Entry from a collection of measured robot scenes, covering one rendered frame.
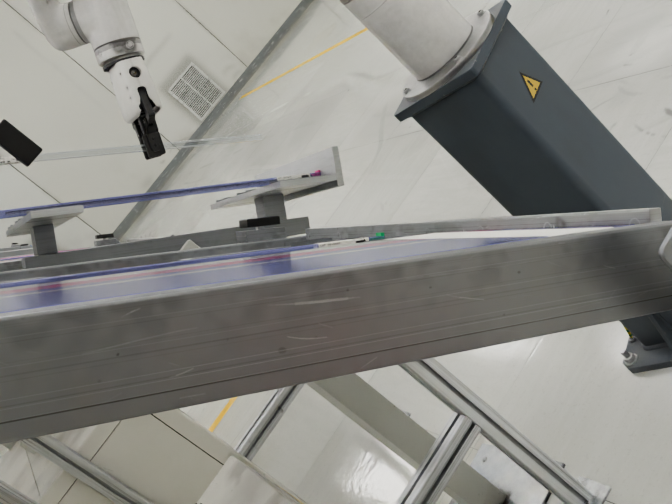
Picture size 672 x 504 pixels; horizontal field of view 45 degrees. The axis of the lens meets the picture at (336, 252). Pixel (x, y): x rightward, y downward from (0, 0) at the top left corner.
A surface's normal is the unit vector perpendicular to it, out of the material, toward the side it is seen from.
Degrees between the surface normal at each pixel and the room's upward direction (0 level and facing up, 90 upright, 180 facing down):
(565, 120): 90
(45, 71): 90
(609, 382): 0
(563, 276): 90
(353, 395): 90
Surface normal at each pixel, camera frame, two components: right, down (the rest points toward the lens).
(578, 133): 0.58, -0.26
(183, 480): 0.41, 0.00
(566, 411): -0.72, -0.62
